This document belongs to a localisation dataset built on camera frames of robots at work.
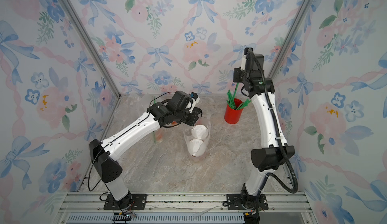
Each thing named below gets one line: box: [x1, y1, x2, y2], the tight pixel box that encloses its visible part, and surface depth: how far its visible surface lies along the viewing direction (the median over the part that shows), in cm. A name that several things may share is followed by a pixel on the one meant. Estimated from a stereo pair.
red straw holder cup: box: [224, 97, 244, 125], surface depth 103 cm
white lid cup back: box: [187, 138, 207, 157], surface depth 75 cm
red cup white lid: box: [191, 124, 209, 140], surface depth 81 cm
